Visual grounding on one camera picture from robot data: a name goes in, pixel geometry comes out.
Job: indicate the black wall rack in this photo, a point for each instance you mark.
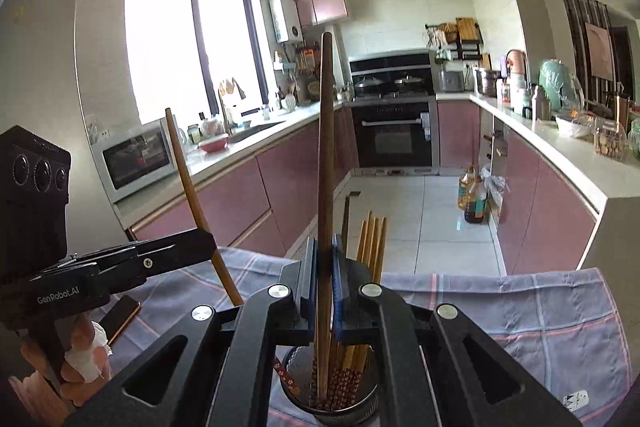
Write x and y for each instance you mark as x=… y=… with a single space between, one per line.
x=465 y=42

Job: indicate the metal mesh utensil holder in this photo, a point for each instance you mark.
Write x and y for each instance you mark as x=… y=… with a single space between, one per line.
x=300 y=407

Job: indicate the blue-grey plaid cloth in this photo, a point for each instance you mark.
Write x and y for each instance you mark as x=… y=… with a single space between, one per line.
x=540 y=307

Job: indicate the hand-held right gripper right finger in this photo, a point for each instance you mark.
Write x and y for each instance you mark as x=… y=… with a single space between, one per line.
x=338 y=292

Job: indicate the white tissue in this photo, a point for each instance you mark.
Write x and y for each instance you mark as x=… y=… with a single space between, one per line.
x=87 y=359

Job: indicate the steel stockpot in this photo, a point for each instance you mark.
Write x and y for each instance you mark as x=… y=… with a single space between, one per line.
x=486 y=83

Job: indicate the pink kettle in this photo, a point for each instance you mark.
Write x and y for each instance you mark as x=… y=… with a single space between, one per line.
x=517 y=64

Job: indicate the bundle of wooden chopsticks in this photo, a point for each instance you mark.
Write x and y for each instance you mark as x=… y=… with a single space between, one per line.
x=372 y=247

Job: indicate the kitchen window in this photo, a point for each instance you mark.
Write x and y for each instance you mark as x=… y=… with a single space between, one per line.
x=160 y=52

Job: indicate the dark oil bottle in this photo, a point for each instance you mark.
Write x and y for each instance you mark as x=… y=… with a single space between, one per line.
x=475 y=207

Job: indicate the pink base cabinets long run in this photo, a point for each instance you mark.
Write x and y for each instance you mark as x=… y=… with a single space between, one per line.
x=240 y=192

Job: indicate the kitchen sink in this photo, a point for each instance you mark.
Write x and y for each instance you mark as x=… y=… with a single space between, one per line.
x=255 y=131

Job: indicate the hanging utensil rack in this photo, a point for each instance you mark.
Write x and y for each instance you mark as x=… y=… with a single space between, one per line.
x=305 y=64

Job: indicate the dark smartphone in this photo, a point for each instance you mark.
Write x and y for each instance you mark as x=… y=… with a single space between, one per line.
x=120 y=319

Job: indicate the built-in black oven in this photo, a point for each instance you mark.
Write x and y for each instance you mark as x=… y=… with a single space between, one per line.
x=392 y=134

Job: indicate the steel thermos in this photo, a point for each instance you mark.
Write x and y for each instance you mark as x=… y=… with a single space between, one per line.
x=540 y=104

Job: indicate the kitchen faucet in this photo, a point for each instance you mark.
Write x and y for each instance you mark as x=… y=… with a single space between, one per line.
x=235 y=89

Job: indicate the pink base cabinets short run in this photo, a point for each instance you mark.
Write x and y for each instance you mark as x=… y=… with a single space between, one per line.
x=540 y=202

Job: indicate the red bowl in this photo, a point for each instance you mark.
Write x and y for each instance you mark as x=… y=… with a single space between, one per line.
x=214 y=143

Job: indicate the steel kettle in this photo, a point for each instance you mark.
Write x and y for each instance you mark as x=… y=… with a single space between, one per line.
x=344 y=92

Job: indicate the dark lidded wok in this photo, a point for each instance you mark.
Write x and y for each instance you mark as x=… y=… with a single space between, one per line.
x=369 y=83

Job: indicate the white water heater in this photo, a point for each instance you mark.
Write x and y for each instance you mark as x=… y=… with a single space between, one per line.
x=286 y=19

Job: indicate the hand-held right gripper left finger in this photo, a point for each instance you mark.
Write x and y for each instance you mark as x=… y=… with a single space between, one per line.
x=314 y=287

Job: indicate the green covered appliance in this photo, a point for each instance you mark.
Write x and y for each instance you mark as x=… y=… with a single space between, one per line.
x=557 y=84

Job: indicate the wooden chopstick patterned tip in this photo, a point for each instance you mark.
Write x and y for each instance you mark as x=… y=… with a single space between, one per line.
x=326 y=157

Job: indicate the person's left hand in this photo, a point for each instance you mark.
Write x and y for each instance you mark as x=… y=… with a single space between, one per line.
x=82 y=342

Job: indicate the dark lidded pot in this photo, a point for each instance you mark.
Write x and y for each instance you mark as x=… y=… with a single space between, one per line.
x=409 y=82

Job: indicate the clear plastic bag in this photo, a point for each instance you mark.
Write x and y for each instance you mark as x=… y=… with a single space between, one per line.
x=495 y=189

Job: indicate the brown framed board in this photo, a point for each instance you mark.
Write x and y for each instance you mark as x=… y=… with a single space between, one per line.
x=599 y=49

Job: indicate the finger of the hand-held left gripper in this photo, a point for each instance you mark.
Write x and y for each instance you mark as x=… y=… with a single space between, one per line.
x=105 y=254
x=180 y=249

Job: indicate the white microwave oven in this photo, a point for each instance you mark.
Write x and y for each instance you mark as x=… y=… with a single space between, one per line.
x=135 y=159

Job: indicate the black stove unit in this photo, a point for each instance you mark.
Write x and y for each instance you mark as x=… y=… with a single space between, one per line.
x=390 y=64

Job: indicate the yellow oil bottle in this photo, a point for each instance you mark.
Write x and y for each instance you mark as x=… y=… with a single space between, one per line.
x=464 y=192

